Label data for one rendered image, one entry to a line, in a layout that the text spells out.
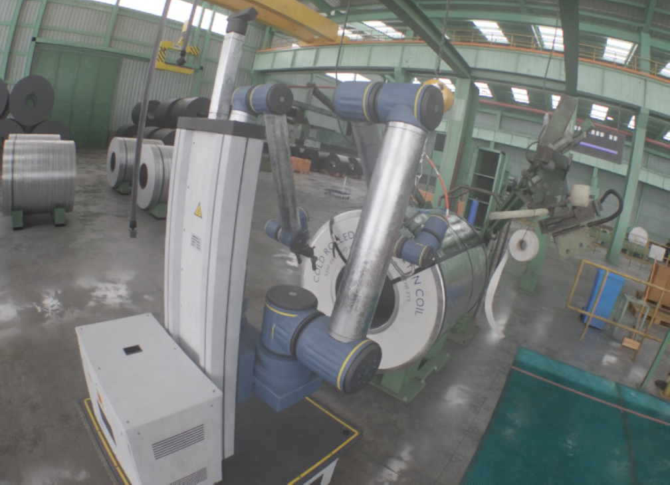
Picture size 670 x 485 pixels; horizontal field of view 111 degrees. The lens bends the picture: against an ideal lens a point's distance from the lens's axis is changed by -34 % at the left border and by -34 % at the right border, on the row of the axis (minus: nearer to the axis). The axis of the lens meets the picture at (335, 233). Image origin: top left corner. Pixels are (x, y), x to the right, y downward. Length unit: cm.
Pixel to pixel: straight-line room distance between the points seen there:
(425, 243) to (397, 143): 65
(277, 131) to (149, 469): 145
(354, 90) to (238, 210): 55
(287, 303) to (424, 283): 116
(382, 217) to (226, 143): 50
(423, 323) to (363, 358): 120
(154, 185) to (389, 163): 558
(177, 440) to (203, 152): 95
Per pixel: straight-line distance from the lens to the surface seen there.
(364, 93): 116
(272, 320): 126
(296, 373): 139
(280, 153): 162
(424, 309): 222
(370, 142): 127
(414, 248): 155
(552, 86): 703
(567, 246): 182
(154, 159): 641
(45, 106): 1207
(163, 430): 116
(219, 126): 105
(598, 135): 1620
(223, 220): 102
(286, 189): 168
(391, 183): 102
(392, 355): 244
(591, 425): 354
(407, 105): 106
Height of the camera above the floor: 170
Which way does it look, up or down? 13 degrees down
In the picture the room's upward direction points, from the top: 11 degrees clockwise
